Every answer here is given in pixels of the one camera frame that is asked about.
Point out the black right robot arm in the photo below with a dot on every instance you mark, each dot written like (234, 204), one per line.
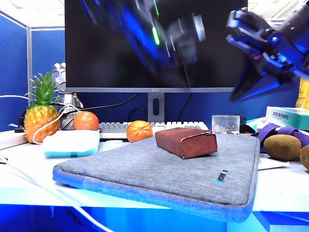
(297, 24)

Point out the white grey keyboard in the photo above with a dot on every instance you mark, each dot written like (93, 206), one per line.
(113, 127)

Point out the small white round object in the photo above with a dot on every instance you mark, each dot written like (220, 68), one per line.
(114, 144)

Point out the black plug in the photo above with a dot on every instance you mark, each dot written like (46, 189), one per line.
(20, 124)

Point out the small black device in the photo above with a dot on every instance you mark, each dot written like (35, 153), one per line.
(246, 124)

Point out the brown glasses case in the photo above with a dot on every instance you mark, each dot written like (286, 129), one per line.
(190, 143)

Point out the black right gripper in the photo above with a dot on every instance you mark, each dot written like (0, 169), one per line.
(280, 60)

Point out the yellow toy pineapple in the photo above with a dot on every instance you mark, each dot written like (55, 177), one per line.
(41, 120)

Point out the teal white carton box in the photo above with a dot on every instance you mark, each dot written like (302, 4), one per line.
(287, 117)

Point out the black computer monitor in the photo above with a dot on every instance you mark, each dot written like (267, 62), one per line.
(96, 60)

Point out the brown kiwi fruit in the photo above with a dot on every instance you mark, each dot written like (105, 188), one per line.
(305, 157)
(282, 147)

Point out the clear plastic container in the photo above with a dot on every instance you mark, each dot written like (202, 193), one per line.
(225, 124)

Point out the white teal packet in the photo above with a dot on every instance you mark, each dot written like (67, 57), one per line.
(256, 123)

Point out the grey metal partition post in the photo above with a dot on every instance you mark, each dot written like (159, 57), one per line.
(29, 60)

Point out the white power strip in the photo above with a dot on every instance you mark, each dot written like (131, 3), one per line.
(9, 140)

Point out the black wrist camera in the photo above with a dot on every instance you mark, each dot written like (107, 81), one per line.
(248, 20)

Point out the grey monitor stand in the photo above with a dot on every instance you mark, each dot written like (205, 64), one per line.
(150, 113)

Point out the smooth orange fruit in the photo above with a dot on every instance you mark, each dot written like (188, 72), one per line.
(86, 121)

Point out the ribbed orange tangerine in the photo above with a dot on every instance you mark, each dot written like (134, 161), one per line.
(139, 131)

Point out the yellow snack bag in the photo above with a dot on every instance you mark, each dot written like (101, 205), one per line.
(304, 96)

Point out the white paper sheet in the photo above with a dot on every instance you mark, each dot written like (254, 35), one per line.
(270, 165)

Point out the grey fabric laptop sleeve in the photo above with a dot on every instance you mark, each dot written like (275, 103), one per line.
(144, 174)

